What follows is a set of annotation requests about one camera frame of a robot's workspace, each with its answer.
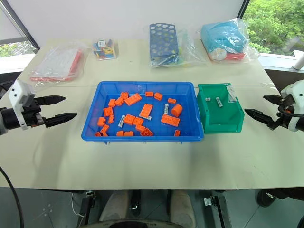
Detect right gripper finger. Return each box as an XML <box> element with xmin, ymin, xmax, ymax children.
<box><xmin>262</xmin><ymin>94</ymin><xmax>285</xmax><ymax>105</ymax></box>
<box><xmin>244</xmin><ymin>108</ymin><xmax>277</xmax><ymax>130</ymax></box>

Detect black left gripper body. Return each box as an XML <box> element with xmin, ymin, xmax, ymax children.
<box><xmin>22</xmin><ymin>97</ymin><xmax>47</xmax><ymax>129</ymax></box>

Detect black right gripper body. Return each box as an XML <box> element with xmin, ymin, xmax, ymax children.
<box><xmin>275</xmin><ymin>95</ymin><xmax>295</xmax><ymax>130</ymax></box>

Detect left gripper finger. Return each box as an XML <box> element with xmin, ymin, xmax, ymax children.
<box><xmin>45</xmin><ymin>113</ymin><xmax>78</xmax><ymax>129</ymax></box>
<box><xmin>35</xmin><ymin>95</ymin><xmax>67</xmax><ymax>106</ymax></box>

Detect green plastic bin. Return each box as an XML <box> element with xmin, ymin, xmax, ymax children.
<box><xmin>197</xmin><ymin>83</ymin><xmax>246</xmax><ymax>134</ymax></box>

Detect clear box of coloured pieces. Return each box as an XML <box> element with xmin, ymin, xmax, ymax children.
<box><xmin>92</xmin><ymin>38</ymin><xmax>120</xmax><ymax>61</ymax></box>

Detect clear bag with red sheets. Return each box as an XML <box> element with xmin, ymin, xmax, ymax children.
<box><xmin>29</xmin><ymin>41</ymin><xmax>90</xmax><ymax>83</ymax></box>

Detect white cylinder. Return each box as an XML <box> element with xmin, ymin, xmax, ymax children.
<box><xmin>292</xmin><ymin>53</ymin><xmax>304</xmax><ymax>71</ymax></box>

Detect long orange block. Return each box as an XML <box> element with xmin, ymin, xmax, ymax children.
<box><xmin>123</xmin><ymin>93</ymin><xmax>143</xmax><ymax>107</ymax></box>
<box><xmin>160</xmin><ymin>114</ymin><xmax>181</xmax><ymax>126</ymax></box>
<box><xmin>139</xmin><ymin>103</ymin><xmax>153</xmax><ymax>118</ymax></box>

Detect bagged teal toy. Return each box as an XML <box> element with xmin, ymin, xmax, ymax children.
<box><xmin>200</xmin><ymin>17</ymin><xmax>260</xmax><ymax>64</ymax></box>

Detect black caster wheel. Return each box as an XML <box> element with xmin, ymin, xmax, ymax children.
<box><xmin>255</xmin><ymin>189</ymin><xmax>279</xmax><ymax>209</ymax></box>

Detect orange plastic cylinder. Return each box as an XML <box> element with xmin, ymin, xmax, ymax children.
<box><xmin>171</xmin><ymin>104</ymin><xmax>183</xmax><ymax>118</ymax></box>

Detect blue plastic tray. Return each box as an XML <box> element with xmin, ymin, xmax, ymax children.
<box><xmin>81</xmin><ymin>81</ymin><xmax>206</xmax><ymax>144</ymax></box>

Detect clear plastic bag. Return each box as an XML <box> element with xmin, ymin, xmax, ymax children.
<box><xmin>149</xmin><ymin>28</ymin><xmax>208</xmax><ymax>70</ymax></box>

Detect beige rounded foot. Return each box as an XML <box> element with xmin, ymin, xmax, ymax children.
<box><xmin>98</xmin><ymin>190</ymin><xmax>130</xmax><ymax>224</ymax></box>
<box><xmin>169</xmin><ymin>189</ymin><xmax>197</xmax><ymax>228</ymax></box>

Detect blue test tube rack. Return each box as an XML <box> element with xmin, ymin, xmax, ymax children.
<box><xmin>149</xmin><ymin>22</ymin><xmax>180</xmax><ymax>66</ymax></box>

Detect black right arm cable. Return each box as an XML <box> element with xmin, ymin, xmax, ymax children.
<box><xmin>277</xmin><ymin>109</ymin><xmax>304</xmax><ymax>119</ymax></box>

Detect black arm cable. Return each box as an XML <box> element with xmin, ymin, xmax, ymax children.
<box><xmin>0</xmin><ymin>165</ymin><xmax>25</xmax><ymax>228</ymax></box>
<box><xmin>277</xmin><ymin>109</ymin><xmax>304</xmax><ymax>119</ymax></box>

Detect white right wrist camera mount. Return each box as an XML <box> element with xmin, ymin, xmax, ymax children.
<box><xmin>280</xmin><ymin>79</ymin><xmax>304</xmax><ymax>111</ymax></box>

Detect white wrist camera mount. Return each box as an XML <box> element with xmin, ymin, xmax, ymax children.
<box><xmin>280</xmin><ymin>79</ymin><xmax>304</xmax><ymax>111</ymax></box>
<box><xmin>9</xmin><ymin>79</ymin><xmax>37</xmax><ymax>132</ymax></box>

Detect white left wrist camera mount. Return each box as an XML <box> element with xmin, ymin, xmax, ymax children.
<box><xmin>9</xmin><ymin>79</ymin><xmax>37</xmax><ymax>132</ymax></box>

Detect black window frame bar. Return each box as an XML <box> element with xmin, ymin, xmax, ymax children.
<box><xmin>0</xmin><ymin>0</ymin><xmax>41</xmax><ymax>51</ymax></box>
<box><xmin>237</xmin><ymin>0</ymin><xmax>251</xmax><ymax>19</ymax></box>

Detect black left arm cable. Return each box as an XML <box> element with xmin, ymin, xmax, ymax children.
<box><xmin>0</xmin><ymin>165</ymin><xmax>25</xmax><ymax>228</ymax></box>

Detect thin white cable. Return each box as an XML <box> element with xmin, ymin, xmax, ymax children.
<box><xmin>71</xmin><ymin>193</ymin><xmax>86</xmax><ymax>218</ymax></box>

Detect black metal frame leg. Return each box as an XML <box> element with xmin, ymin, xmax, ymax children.
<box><xmin>203</xmin><ymin>195</ymin><xmax>227</xmax><ymax>228</ymax></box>
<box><xmin>79</xmin><ymin>190</ymin><xmax>96</xmax><ymax>225</ymax></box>

